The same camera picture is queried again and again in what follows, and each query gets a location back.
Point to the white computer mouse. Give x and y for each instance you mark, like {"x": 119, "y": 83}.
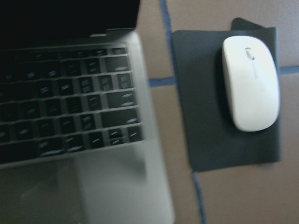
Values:
{"x": 251, "y": 82}

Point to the black mouse pad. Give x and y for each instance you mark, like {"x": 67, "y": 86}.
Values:
{"x": 213, "y": 141}

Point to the grey laptop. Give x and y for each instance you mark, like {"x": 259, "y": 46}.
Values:
{"x": 79, "y": 143}

